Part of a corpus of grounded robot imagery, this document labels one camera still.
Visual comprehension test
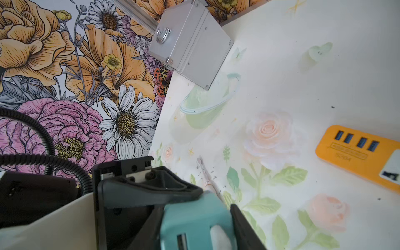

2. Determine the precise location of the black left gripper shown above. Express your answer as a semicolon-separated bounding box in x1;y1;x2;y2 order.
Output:
92;156;203;250

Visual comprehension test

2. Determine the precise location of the orange power strip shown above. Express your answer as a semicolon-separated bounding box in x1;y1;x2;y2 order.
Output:
316;125;400;194

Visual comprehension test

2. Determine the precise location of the teal USB charger adapter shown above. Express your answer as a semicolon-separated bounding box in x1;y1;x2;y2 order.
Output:
159;191;238;250

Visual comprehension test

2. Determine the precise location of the silver metal case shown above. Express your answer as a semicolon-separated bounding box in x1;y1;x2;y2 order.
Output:
149;1;234;90

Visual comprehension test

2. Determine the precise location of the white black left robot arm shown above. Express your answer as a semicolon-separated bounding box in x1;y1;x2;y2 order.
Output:
1;154;203;250

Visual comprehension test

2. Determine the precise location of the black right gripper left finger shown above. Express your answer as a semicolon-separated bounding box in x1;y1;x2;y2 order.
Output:
127;205;164;250

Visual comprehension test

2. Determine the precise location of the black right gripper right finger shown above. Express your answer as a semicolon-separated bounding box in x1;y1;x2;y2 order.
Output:
230;204;267;250

